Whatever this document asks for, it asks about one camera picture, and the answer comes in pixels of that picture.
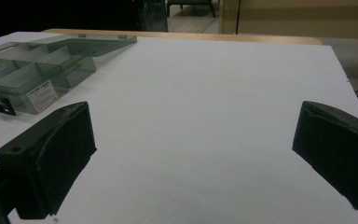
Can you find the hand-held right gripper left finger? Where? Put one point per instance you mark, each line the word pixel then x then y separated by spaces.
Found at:
pixel 52 158

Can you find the dark chair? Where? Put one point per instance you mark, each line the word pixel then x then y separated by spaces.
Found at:
pixel 191 5

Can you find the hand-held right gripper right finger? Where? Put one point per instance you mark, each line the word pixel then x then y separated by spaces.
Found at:
pixel 338 149

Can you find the clear plastic compartment box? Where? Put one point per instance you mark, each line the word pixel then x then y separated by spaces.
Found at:
pixel 40 70

